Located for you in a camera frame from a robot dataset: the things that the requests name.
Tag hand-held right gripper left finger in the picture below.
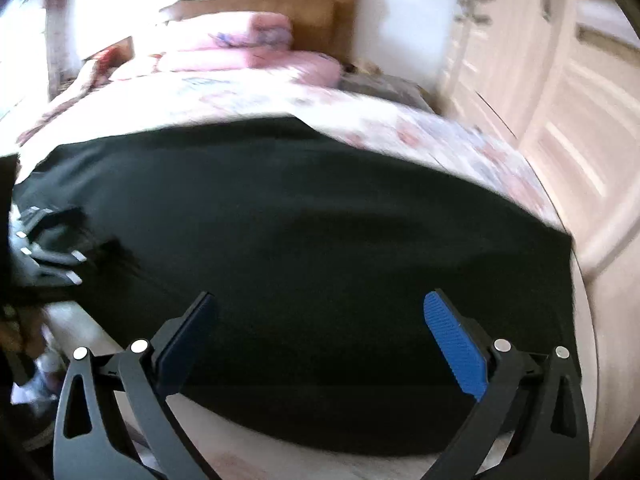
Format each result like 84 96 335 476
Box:
52 290 221 480

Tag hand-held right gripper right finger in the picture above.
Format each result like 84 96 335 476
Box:
422 287 591 480

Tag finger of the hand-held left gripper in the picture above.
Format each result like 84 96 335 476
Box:
10 204 121 291

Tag black pants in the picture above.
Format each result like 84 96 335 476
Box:
10 116 576 457

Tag pink floral quilt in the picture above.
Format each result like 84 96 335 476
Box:
15 65 116 146

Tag red pillow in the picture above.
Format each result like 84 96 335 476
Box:
92 45 131 81

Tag dark red curtain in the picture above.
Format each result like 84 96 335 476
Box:
45 0 76 101

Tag cream floral blanket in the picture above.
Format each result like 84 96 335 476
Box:
17 67 601 480

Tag small wooden headboard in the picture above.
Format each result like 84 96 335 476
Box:
82 35 136 66

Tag light wooden wardrobe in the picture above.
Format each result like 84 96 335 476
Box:
435 0 640 281

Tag folded pink quilt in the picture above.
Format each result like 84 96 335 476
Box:
150 10 293 71

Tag yellow toy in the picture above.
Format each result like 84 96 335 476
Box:
342 60 381 76

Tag pink pillow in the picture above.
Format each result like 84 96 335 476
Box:
280 50 341 86

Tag large wooden headboard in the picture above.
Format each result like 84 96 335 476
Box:
160 0 362 63

